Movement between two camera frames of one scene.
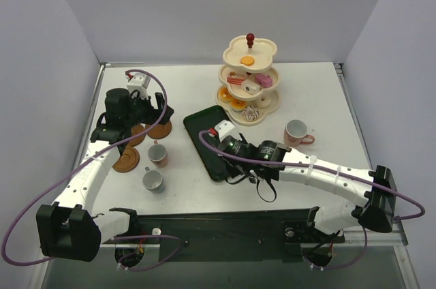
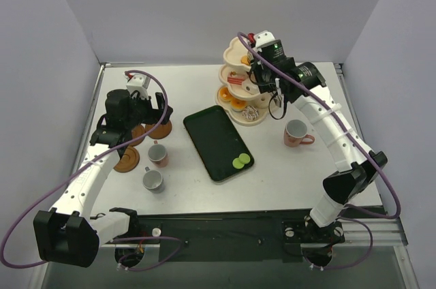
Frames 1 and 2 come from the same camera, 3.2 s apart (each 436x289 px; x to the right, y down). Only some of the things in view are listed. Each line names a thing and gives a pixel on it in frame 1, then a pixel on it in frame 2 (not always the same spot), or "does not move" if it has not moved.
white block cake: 250,86 does not move
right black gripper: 231,165 → 264,76
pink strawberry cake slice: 236,79 does not move
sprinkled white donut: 251,112 does not move
